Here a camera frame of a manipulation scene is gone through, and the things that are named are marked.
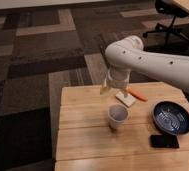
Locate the black smartphone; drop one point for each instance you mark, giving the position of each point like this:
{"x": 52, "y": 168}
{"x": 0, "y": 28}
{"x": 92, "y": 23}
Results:
{"x": 164, "y": 141}

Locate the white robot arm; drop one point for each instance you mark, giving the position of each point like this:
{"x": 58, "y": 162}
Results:
{"x": 128, "y": 55}

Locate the orange toy carrot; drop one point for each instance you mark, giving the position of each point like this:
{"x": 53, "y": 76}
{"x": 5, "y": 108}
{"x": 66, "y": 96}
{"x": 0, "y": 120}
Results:
{"x": 136, "y": 94}

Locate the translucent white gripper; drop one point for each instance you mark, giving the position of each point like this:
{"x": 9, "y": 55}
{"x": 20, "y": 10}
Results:
{"x": 116, "y": 78}

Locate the white plastic cup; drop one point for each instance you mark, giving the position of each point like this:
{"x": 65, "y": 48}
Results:
{"x": 117, "y": 115}

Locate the white rectangular sponge block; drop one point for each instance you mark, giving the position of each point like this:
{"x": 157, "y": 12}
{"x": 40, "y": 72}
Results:
{"x": 127, "y": 99}

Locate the dark blue ceramic bowl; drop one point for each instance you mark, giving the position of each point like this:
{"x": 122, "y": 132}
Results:
{"x": 171, "y": 118}

